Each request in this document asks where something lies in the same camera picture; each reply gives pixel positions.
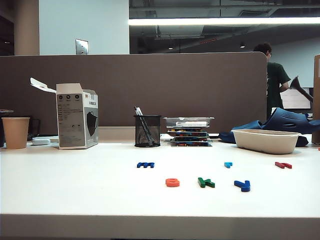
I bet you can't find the green letter k magnet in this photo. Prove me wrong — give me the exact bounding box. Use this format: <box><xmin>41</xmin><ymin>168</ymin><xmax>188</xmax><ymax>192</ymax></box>
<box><xmin>197</xmin><ymin>176</ymin><xmax>216</xmax><ymax>189</ymax></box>

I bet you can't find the dark blue letter y magnet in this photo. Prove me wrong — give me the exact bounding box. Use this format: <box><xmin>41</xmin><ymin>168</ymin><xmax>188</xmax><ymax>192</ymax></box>
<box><xmin>234</xmin><ymin>179</ymin><xmax>251</xmax><ymax>193</ymax></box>

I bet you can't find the blue letter m magnet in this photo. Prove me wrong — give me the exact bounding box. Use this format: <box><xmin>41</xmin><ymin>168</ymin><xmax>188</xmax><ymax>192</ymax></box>
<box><xmin>136</xmin><ymin>161</ymin><xmax>156</xmax><ymax>169</ymax></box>

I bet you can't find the red letter n magnet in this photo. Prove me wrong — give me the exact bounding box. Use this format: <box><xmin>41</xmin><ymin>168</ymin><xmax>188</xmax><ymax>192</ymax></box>
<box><xmin>274</xmin><ymin>161</ymin><xmax>293</xmax><ymax>170</ymax></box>

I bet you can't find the stack of magnet boxes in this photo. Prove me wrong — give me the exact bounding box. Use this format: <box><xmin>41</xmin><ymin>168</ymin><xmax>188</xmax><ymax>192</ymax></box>
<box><xmin>162</xmin><ymin>116</ymin><xmax>215</xmax><ymax>129</ymax></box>

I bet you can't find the black mesh pen holder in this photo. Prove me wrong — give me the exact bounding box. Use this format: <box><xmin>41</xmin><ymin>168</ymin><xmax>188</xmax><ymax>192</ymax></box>
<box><xmin>133</xmin><ymin>114</ymin><xmax>162</xmax><ymax>148</ymax></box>

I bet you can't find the black white pen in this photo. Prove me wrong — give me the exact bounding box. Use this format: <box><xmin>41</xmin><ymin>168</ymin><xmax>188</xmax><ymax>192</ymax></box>
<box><xmin>134</xmin><ymin>106</ymin><xmax>155</xmax><ymax>146</ymax></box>

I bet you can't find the flat white box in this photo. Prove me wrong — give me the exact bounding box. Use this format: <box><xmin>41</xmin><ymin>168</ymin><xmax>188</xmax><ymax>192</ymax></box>
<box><xmin>176</xmin><ymin>121</ymin><xmax>209</xmax><ymax>128</ymax></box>

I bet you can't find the brown desk partition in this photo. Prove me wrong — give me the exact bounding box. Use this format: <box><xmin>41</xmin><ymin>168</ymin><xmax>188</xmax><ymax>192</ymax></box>
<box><xmin>0</xmin><ymin>51</ymin><xmax>268</xmax><ymax>145</ymax></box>

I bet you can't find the white grey mask box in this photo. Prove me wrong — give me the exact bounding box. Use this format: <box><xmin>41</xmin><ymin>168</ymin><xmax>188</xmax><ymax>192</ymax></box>
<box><xmin>30</xmin><ymin>77</ymin><xmax>100</xmax><ymax>150</ymax></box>

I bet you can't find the blue foam slipper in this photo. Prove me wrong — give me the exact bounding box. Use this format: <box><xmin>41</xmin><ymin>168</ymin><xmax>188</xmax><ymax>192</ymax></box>
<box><xmin>219</xmin><ymin>120</ymin><xmax>263</xmax><ymax>145</ymax></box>
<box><xmin>264</xmin><ymin>107</ymin><xmax>320</xmax><ymax>148</ymax></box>

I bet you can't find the ceiling light strip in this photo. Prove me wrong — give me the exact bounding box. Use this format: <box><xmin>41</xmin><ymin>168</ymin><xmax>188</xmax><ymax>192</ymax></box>
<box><xmin>128</xmin><ymin>16</ymin><xmax>320</xmax><ymax>26</ymax></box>

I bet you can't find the white oval container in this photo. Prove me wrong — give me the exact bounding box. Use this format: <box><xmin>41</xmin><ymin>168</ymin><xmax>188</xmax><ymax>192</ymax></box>
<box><xmin>231</xmin><ymin>129</ymin><xmax>302</xmax><ymax>155</ymax></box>

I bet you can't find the white earbud case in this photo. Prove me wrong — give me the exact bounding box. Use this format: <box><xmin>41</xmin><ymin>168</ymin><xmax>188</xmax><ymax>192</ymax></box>
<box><xmin>31</xmin><ymin>137</ymin><xmax>52</xmax><ymax>146</ymax></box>

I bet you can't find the person in dark t-shirt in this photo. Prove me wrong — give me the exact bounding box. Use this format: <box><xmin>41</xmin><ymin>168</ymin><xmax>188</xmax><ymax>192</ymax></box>
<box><xmin>252</xmin><ymin>42</ymin><xmax>292</xmax><ymax>118</ymax></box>

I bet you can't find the dark glass mug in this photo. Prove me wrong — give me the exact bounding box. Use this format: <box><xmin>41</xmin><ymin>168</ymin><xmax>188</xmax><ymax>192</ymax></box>
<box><xmin>27</xmin><ymin>118</ymin><xmax>41</xmax><ymax>141</ymax></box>

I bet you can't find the white computer monitor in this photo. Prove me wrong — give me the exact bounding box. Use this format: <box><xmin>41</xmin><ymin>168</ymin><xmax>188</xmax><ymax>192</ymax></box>
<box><xmin>279</xmin><ymin>87</ymin><xmax>313</xmax><ymax>110</ymax></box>

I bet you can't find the brown paper cup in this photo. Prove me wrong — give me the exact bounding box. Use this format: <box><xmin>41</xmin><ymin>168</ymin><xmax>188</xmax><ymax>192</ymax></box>
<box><xmin>1</xmin><ymin>117</ymin><xmax>31</xmax><ymax>150</ymax></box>

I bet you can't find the tall brown cardboard box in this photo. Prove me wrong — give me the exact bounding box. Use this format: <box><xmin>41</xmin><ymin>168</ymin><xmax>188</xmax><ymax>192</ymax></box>
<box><xmin>312</xmin><ymin>54</ymin><xmax>320</xmax><ymax>145</ymax></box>

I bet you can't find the metal wall plate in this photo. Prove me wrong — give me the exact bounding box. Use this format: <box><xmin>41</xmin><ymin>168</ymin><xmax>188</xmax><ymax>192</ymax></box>
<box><xmin>75</xmin><ymin>38</ymin><xmax>89</xmax><ymax>55</ymax></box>

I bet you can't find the dark grey angled bracket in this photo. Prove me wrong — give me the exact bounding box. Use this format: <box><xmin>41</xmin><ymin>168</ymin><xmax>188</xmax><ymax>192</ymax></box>
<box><xmin>290</xmin><ymin>75</ymin><xmax>315</xmax><ymax>102</ymax></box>

